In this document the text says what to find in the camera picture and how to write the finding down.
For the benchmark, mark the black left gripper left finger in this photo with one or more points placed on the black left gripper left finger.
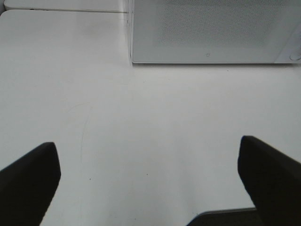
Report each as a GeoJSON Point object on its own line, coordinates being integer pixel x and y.
{"type": "Point", "coordinates": [28, 185]}

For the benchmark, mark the white microwave oven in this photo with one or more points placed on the white microwave oven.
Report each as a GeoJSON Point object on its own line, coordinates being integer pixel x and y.
{"type": "Point", "coordinates": [211, 30]}

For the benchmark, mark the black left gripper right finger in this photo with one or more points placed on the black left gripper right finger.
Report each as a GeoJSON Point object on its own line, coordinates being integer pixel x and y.
{"type": "Point", "coordinates": [272, 180]}

